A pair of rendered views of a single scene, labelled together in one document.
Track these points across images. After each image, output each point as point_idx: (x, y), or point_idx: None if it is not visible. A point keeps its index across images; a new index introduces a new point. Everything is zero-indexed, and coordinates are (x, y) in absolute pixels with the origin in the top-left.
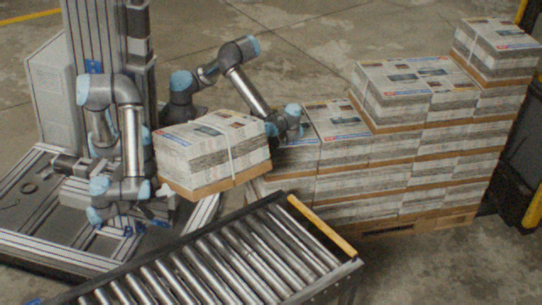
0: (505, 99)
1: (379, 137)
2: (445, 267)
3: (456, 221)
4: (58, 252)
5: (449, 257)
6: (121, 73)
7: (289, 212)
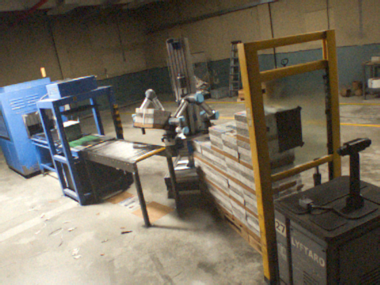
0: (247, 152)
1: (213, 151)
2: (218, 251)
3: (257, 247)
4: (176, 161)
5: (228, 252)
6: (178, 99)
7: (202, 179)
